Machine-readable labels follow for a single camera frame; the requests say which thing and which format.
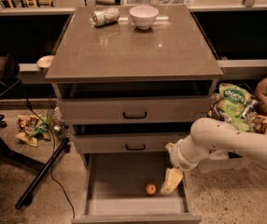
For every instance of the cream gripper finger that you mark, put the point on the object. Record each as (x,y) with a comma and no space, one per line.
(172,179)
(169,147)

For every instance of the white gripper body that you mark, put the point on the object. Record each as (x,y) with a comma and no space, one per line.
(178,158)

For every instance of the small orange fruit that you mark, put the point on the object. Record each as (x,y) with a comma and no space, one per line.
(150,189)

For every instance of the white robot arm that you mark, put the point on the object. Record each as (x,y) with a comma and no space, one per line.
(208,138)

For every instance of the top grey drawer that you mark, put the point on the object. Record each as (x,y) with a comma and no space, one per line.
(133,110)

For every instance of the bottom grey open drawer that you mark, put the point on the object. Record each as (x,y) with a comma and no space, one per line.
(115,191)

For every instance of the grey drawer cabinet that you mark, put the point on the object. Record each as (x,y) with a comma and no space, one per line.
(117,61)

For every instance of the middle grey drawer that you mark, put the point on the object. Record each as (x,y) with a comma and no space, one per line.
(114,143)

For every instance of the clear plastic storage bin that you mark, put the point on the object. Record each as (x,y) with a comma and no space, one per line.
(223,161)

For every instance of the green dang chip bag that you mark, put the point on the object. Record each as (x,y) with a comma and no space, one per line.
(232,104)

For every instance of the brown snack bag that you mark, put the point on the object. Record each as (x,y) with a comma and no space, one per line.
(257,122)

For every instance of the white ceramic bowl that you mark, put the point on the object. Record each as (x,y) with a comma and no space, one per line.
(144,17)

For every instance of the snack bags on floor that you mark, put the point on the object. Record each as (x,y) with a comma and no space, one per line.
(32,128)

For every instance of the tipped soda can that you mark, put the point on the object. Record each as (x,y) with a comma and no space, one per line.
(105,16)

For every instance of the small bowl on ledge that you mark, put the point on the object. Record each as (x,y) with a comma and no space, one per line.
(45,62)

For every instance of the black stand legs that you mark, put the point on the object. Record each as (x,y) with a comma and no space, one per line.
(41,168)

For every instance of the wire basket of snacks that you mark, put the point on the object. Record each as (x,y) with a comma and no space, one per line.
(255,105)

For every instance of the small wire basket floor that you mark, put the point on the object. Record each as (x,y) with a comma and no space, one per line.
(57,124)

